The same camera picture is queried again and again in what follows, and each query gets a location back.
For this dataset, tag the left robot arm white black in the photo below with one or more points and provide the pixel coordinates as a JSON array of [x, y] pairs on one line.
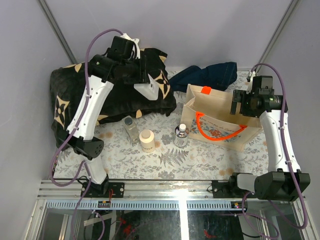
[[122, 62]]

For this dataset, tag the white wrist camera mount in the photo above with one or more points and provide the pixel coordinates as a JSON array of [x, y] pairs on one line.
[[136, 48], [251, 75]]

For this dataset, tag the dark blue denim garment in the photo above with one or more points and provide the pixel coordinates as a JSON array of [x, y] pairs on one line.
[[217, 76]]

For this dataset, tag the clear round bottle white cap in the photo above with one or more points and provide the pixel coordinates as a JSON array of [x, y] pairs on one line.
[[181, 134]]

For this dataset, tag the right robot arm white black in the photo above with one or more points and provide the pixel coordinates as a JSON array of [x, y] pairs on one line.
[[284, 179]]

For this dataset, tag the floral patterned tablecloth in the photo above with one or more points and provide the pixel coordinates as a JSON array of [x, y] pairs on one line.
[[123, 159]]

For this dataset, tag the white rectangular lotion bottle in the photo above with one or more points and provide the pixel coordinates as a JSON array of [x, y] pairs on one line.
[[148, 90]]

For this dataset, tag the beige round bottle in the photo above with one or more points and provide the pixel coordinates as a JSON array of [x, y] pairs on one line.
[[147, 140]]

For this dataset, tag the clear square bottle grey cap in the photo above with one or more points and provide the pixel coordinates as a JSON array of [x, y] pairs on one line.
[[131, 128]]

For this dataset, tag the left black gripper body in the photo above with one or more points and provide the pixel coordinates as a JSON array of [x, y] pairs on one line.
[[144, 69]]

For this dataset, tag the aluminium mounting rail frame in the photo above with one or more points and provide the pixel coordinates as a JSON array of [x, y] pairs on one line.
[[147, 195]]

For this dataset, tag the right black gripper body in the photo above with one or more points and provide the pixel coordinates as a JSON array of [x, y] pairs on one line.
[[246, 104]]

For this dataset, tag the black floral pattern pillow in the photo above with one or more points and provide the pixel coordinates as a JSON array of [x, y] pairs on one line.
[[67, 84]]

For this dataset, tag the beige canvas bag orange handles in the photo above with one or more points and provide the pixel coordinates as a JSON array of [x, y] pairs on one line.
[[206, 114]]

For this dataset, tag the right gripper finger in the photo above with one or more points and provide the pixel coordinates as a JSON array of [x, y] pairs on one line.
[[235, 108], [238, 96]]

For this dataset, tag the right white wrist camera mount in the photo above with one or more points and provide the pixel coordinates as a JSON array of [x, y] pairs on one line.
[[251, 75]]

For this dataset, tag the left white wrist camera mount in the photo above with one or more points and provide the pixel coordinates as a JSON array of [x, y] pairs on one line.
[[136, 48]]

